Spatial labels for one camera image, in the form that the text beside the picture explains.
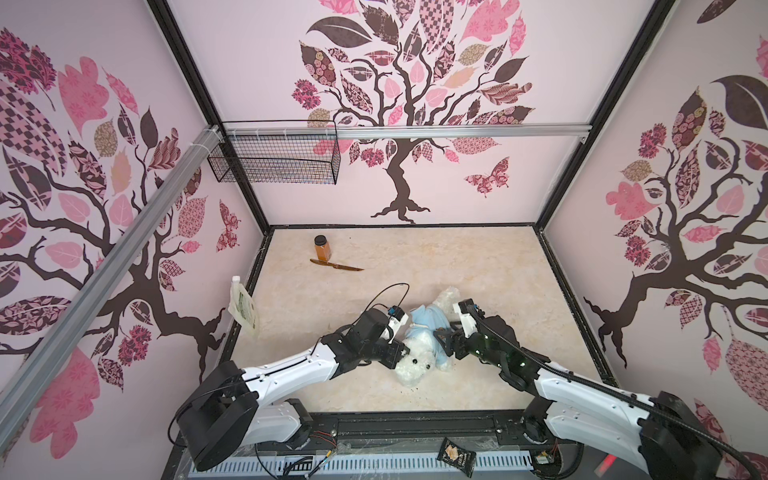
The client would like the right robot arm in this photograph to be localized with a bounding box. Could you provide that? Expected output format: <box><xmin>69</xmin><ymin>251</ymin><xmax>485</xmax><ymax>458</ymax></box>
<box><xmin>434</xmin><ymin>312</ymin><xmax>722</xmax><ymax>479</ymax></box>

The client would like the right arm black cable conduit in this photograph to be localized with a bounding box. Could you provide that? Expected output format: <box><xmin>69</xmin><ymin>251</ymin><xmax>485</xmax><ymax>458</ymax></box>
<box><xmin>467</xmin><ymin>302</ymin><xmax>763</xmax><ymax>480</ymax></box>

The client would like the small dark snack packet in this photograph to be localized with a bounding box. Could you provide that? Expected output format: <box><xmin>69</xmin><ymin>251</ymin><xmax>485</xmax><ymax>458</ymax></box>
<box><xmin>437</xmin><ymin>437</ymin><xmax>477</xmax><ymax>478</ymax></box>

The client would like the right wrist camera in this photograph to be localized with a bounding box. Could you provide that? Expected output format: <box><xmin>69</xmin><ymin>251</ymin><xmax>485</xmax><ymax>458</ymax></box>
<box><xmin>453</xmin><ymin>299</ymin><xmax>478</xmax><ymax>339</ymax></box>

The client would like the white slotted cable duct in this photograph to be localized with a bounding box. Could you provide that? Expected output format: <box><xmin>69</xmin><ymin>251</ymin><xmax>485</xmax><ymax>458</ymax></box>
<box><xmin>191</xmin><ymin>451</ymin><xmax>535</xmax><ymax>479</ymax></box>

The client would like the black wire basket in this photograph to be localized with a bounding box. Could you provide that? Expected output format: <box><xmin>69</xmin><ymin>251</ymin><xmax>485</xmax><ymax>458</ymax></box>
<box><xmin>208</xmin><ymin>120</ymin><xmax>341</xmax><ymax>185</ymax></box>

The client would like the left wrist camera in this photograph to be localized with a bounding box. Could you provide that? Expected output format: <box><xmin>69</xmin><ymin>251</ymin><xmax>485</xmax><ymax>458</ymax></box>
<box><xmin>382</xmin><ymin>306</ymin><xmax>409</xmax><ymax>343</ymax></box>

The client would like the aluminium frame bar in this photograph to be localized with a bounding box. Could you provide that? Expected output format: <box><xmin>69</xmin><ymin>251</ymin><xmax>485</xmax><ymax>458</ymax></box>
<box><xmin>1</xmin><ymin>125</ymin><xmax>223</xmax><ymax>448</ymax></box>
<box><xmin>224</xmin><ymin>122</ymin><xmax>592</xmax><ymax>140</ymax></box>

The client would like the light blue bear hoodie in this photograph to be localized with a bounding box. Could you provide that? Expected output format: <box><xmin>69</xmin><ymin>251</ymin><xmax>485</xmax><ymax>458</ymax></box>
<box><xmin>405</xmin><ymin>304</ymin><xmax>452</xmax><ymax>371</ymax></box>

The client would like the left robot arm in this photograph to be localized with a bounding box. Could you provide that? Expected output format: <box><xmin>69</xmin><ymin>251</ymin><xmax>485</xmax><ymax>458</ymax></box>
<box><xmin>173</xmin><ymin>306</ymin><xmax>409</xmax><ymax>471</ymax></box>

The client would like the amber bottle black cap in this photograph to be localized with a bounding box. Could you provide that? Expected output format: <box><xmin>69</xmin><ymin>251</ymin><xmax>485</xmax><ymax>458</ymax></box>
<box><xmin>314</xmin><ymin>235</ymin><xmax>332</xmax><ymax>262</ymax></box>

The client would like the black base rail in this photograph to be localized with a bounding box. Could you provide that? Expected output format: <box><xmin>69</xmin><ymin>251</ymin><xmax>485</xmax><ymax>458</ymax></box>
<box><xmin>286</xmin><ymin>409</ymin><xmax>569</xmax><ymax>451</ymax></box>

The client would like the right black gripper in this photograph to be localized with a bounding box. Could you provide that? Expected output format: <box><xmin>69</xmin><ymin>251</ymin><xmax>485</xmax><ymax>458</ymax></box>
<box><xmin>433</xmin><ymin>318</ymin><xmax>505</xmax><ymax>372</ymax></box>

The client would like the left aluminium frame bar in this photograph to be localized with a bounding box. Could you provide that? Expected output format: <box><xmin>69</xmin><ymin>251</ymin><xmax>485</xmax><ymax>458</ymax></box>
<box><xmin>1</xmin><ymin>125</ymin><xmax>223</xmax><ymax>448</ymax></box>

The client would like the rear aluminium frame bar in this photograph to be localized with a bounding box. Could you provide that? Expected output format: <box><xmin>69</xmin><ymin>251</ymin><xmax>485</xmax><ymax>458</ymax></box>
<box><xmin>224</xmin><ymin>122</ymin><xmax>592</xmax><ymax>140</ymax></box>

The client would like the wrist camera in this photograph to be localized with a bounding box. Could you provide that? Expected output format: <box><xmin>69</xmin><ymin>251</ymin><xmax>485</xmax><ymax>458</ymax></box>
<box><xmin>382</xmin><ymin>306</ymin><xmax>409</xmax><ymax>343</ymax></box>
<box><xmin>453</xmin><ymin>299</ymin><xmax>478</xmax><ymax>339</ymax></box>

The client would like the brown wooden spoon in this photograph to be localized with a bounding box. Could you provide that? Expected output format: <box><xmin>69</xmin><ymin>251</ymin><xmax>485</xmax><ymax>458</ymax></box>
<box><xmin>310</xmin><ymin>258</ymin><xmax>364</xmax><ymax>272</ymax></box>

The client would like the white green pouch bottle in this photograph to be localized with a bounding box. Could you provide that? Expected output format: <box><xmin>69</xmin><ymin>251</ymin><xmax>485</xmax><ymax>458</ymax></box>
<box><xmin>228</xmin><ymin>276</ymin><xmax>260</xmax><ymax>338</ymax></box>

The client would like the pink marker pen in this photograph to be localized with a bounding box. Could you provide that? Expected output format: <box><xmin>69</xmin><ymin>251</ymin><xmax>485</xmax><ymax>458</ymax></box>
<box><xmin>594</xmin><ymin>455</ymin><xmax>617</xmax><ymax>478</ymax></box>

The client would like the white teddy bear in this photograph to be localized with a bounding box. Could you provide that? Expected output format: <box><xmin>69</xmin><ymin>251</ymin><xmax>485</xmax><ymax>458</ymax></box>
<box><xmin>395</xmin><ymin>287</ymin><xmax>460</xmax><ymax>388</ymax></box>

